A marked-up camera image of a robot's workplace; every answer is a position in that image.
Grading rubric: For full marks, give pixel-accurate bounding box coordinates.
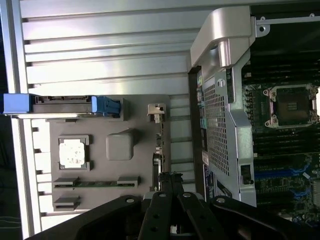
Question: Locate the silver CPU chip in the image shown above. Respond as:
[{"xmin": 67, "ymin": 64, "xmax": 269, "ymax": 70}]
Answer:
[{"xmin": 58, "ymin": 138, "xmax": 87, "ymax": 170}]

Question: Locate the blue expansion slot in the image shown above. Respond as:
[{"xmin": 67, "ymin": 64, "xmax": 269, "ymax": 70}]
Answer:
[{"xmin": 254, "ymin": 167, "xmax": 312, "ymax": 179}]

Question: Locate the CPU socket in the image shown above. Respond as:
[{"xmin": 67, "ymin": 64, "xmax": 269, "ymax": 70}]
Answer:
[{"xmin": 263, "ymin": 84, "xmax": 320, "ymax": 130}]

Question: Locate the green motherboard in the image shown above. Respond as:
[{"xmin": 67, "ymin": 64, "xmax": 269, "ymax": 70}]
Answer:
[{"xmin": 241, "ymin": 62, "xmax": 320, "ymax": 226}]

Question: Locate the grey plastic parts rack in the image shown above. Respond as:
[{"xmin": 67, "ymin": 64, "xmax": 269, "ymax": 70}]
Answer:
[{"xmin": 31, "ymin": 94, "xmax": 173, "ymax": 213}]

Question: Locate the blue disk carrier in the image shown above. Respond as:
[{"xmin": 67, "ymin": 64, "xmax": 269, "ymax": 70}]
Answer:
[{"xmin": 1, "ymin": 92, "xmax": 125, "ymax": 119}]

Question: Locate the open black PC case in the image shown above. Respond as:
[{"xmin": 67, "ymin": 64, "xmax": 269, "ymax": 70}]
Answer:
[{"xmin": 187, "ymin": 6, "xmax": 320, "ymax": 208}]

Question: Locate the green RAM stick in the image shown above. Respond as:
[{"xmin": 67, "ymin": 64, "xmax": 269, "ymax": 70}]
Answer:
[{"xmin": 53, "ymin": 178, "xmax": 141, "ymax": 188}]

